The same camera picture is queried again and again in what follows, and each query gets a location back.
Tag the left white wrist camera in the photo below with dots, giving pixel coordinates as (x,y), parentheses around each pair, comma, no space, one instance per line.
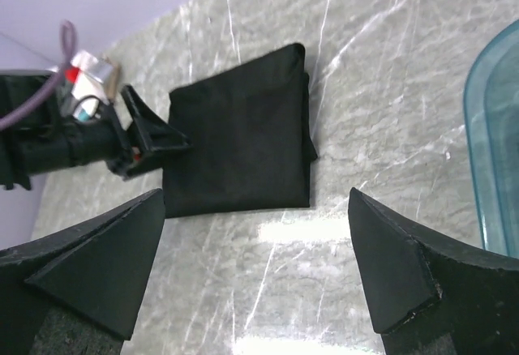
(90,83)

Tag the black t shirt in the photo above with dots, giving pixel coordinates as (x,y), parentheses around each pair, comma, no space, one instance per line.
(251,143)

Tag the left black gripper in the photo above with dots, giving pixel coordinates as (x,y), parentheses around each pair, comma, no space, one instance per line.
(104,139)

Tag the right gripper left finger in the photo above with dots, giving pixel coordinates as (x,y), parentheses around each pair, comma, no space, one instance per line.
(79,290)

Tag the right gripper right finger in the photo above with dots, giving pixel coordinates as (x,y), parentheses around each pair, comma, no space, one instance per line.
(428,293)

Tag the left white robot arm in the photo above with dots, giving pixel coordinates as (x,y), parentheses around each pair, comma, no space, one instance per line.
(51,138)

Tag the teal plastic bin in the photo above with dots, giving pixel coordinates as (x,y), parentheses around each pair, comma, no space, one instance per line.
(490,103)

